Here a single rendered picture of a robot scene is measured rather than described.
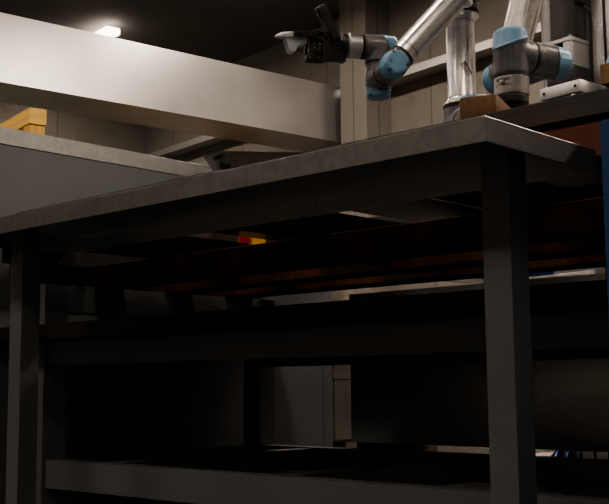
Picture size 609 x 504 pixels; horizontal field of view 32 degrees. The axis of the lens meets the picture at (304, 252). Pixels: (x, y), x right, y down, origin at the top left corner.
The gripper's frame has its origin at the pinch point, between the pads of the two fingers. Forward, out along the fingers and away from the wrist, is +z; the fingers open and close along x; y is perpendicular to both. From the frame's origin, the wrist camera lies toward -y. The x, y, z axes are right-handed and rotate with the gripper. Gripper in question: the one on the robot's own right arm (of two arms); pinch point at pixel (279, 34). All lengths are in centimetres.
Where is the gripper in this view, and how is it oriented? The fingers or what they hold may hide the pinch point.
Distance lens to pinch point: 314.9
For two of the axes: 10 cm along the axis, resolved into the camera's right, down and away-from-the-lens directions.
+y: -0.2, 10.0, 0.1
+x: -2.3, -0.1, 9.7
